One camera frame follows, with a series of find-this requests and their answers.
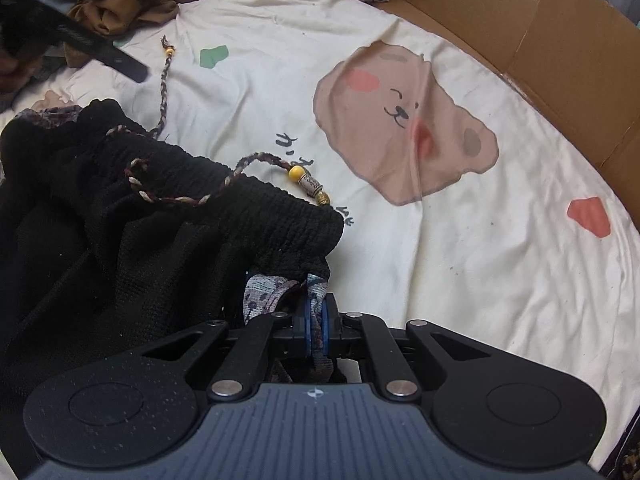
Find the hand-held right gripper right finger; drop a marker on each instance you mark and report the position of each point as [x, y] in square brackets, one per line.
[327, 325]

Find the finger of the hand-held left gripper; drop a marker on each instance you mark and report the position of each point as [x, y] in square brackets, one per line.
[120, 62]

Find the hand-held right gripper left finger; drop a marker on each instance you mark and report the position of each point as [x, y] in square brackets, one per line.
[300, 330]

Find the person's left hand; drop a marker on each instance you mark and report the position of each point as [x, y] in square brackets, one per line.
[12, 72]

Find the cream bear print blanket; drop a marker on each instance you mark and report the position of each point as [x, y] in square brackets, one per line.
[450, 260]

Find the folded brown cardboard sheet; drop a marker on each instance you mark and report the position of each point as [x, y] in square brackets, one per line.
[525, 20]

